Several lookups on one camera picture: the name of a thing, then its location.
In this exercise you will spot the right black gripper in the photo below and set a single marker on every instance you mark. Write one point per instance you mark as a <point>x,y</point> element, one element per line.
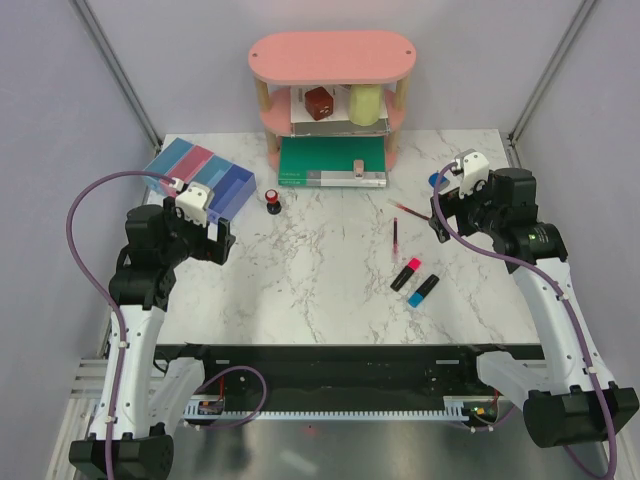
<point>451,204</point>

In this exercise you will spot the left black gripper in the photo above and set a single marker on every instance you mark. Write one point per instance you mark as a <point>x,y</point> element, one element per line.
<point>215,251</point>

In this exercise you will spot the four-compartment blue pink organizer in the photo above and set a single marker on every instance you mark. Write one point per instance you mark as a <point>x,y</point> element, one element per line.
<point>232,185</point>

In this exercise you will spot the small pink white stapler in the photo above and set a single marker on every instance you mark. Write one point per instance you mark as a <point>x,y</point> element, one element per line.
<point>358,169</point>

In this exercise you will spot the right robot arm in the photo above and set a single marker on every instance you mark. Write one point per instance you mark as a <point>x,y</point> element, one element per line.
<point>577,400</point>

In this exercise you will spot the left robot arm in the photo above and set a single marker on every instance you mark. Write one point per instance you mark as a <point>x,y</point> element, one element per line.
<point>131,435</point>

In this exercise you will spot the pink black highlighter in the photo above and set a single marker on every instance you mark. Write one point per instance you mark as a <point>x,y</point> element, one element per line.
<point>405,274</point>

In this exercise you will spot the blue black highlighter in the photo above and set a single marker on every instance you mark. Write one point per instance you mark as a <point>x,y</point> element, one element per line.
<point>423,291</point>

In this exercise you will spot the dark red pink pen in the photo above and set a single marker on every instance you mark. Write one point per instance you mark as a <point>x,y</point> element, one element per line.
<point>395,238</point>

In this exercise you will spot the red orange-tip pen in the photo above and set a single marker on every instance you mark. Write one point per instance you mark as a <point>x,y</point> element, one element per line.
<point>409,210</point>

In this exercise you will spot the green box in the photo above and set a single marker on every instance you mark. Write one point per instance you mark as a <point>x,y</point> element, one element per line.
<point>328,162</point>

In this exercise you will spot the pale yellow cup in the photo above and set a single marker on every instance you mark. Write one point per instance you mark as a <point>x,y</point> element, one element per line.
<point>365,104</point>

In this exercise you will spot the brown cube box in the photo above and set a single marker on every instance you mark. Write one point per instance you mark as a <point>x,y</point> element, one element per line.
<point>319,103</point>

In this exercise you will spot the pink three-tier shelf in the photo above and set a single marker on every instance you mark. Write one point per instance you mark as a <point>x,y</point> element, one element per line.
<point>284,60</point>

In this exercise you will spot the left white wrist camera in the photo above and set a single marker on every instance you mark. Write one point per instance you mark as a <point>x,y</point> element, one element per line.
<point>192,200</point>

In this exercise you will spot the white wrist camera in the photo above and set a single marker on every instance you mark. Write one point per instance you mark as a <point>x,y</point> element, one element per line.
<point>472,167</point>
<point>192,200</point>

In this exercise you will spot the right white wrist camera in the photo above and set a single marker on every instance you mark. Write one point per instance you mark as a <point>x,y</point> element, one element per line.
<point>472,167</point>

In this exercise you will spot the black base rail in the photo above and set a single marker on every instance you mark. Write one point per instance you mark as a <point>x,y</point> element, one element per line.
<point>441,369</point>

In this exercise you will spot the white cable duct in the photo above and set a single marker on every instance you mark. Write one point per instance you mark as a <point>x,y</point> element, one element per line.
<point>205,411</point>

